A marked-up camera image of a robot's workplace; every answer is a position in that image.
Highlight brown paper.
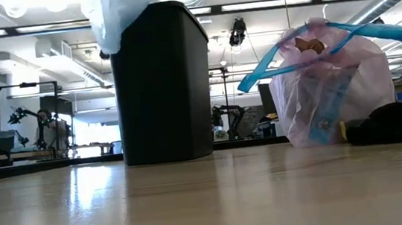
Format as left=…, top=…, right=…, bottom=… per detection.
left=293, top=34, right=327, bottom=57

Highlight light blue trash bag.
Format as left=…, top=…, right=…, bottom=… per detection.
left=80, top=0, right=176, bottom=58

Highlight long blue strip packet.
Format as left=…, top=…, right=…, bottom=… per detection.
left=301, top=69, right=362, bottom=147

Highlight pink trash bag blue drawstring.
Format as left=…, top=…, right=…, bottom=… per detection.
left=231, top=7, right=402, bottom=156

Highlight dark plastic trash bin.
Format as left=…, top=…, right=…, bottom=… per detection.
left=105, top=0, right=221, bottom=168

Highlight black computer monitor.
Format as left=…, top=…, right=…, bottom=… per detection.
left=257, top=81, right=279, bottom=118

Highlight overhead light bar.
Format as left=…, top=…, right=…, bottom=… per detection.
left=0, top=0, right=348, bottom=37

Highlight person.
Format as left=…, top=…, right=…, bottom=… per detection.
left=33, top=106, right=73, bottom=153

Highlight blue bucket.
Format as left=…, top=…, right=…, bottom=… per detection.
left=0, top=127, right=18, bottom=153

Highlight black background rig frame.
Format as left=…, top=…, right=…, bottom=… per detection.
left=0, top=79, right=66, bottom=164

